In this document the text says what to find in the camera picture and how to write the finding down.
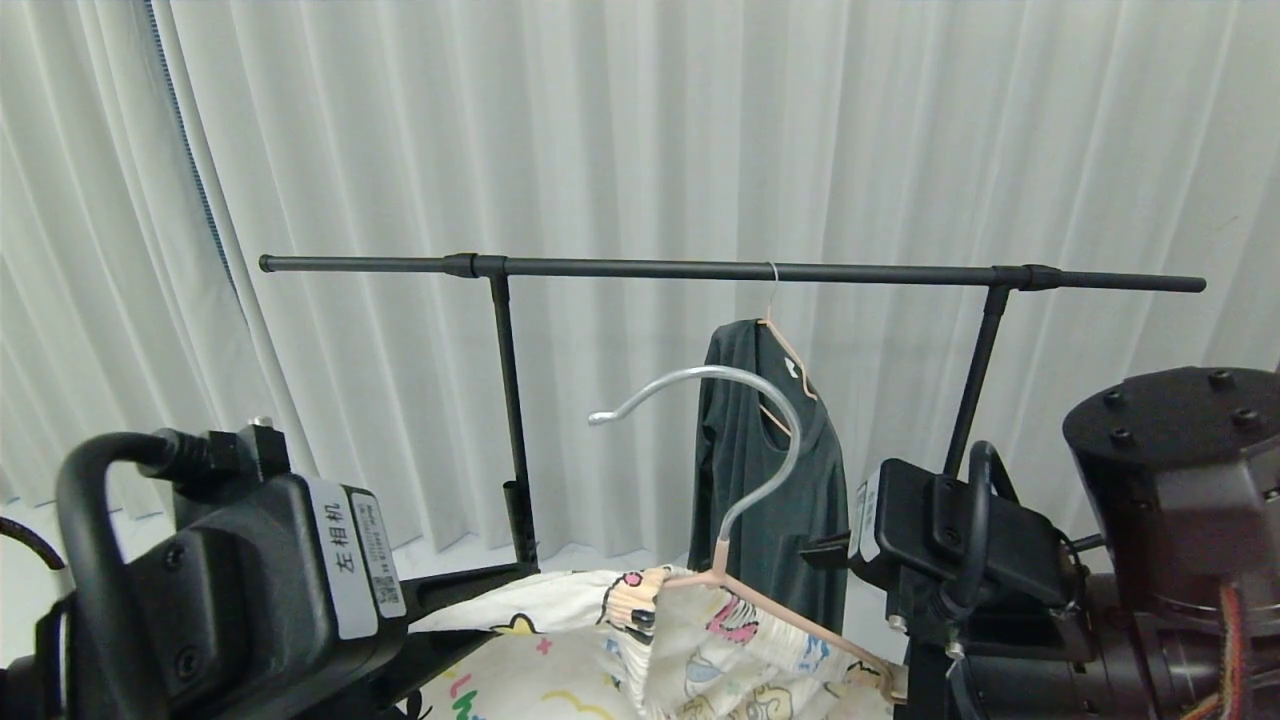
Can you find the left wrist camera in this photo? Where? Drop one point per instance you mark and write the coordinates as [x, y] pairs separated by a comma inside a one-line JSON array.
[[250, 600]]

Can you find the white curtain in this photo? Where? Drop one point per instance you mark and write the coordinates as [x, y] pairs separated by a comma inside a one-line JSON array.
[[600, 130]]

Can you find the dark grey long-sleeved shirt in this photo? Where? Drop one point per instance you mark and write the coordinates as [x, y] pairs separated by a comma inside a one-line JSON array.
[[770, 500]]

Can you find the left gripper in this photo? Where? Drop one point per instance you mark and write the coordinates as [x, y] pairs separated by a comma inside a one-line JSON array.
[[470, 585]]

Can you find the black clothes rack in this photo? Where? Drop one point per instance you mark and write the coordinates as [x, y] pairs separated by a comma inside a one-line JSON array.
[[650, 268]]

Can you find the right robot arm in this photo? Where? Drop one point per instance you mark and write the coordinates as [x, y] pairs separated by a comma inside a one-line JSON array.
[[1180, 480]]

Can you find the pink clothes hanger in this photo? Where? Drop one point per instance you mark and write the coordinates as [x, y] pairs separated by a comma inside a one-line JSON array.
[[720, 552], [790, 358]]

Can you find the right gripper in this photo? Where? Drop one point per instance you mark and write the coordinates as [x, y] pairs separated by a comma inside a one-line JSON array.
[[1040, 690]]

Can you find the cream printed garment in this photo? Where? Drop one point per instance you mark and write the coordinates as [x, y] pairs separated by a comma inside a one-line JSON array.
[[700, 650]]

